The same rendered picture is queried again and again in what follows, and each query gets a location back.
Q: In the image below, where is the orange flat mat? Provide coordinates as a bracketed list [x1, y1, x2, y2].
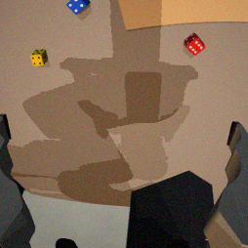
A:
[118, 0, 248, 30]

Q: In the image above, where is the red die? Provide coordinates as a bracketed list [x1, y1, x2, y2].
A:
[185, 33, 205, 56]

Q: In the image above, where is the blue die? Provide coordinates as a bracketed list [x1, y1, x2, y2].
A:
[66, 0, 90, 15]

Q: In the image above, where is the yellow die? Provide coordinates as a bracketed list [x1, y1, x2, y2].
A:
[30, 49, 48, 65]

